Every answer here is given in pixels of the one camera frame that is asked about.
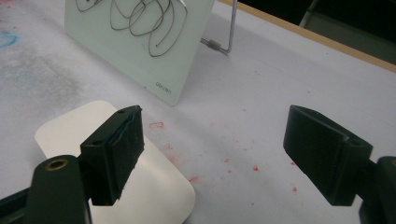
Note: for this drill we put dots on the metal stand rod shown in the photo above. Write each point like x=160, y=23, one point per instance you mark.
x=229, y=31

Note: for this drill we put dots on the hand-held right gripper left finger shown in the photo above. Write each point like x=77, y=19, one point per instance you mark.
x=115, y=155

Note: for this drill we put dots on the white rounded eraser block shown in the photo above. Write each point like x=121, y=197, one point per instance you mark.
x=155, y=193

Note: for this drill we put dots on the white scribbled drawing board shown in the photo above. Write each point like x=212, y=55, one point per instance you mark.
x=137, y=46

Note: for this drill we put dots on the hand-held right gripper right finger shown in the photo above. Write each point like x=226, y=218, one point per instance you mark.
x=323, y=152

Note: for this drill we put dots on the grey chair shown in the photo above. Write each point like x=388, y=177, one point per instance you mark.
x=351, y=29

